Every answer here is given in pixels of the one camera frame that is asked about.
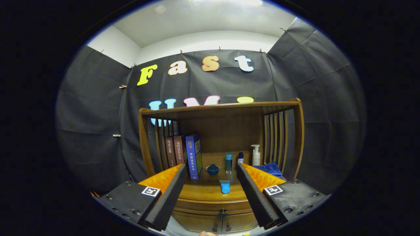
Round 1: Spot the wooden cabinet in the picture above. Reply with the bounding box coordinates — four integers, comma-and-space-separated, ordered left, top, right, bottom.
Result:
138, 98, 305, 234

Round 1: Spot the brown book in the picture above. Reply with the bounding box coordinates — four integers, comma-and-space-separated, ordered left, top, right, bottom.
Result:
165, 136, 178, 169
173, 135, 187, 166

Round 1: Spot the folded blue towel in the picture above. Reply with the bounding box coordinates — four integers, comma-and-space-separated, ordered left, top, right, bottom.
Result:
251, 162, 283, 181

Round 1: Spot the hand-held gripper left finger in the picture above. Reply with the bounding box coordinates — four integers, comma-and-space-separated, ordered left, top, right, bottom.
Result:
90, 164, 187, 231

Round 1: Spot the blue book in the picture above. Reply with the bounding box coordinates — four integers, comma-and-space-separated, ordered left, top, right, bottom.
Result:
185, 133, 203, 180

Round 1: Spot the wooden drawer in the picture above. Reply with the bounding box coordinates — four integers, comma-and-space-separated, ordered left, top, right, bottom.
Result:
174, 198, 255, 216

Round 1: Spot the wooden cabinet door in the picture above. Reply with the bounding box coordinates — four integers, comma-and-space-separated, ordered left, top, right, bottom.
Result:
171, 211, 222, 234
222, 212, 260, 232

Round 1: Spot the black backdrop cloth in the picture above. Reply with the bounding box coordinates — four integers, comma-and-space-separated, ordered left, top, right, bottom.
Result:
56, 16, 366, 197

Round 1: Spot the wooden countertop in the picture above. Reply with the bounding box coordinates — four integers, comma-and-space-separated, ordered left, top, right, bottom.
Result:
179, 151, 263, 201

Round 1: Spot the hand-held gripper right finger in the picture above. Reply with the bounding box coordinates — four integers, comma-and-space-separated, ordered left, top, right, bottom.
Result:
237, 163, 330, 230

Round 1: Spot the white pump bottle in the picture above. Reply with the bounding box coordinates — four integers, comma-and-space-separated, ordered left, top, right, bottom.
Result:
251, 144, 261, 166

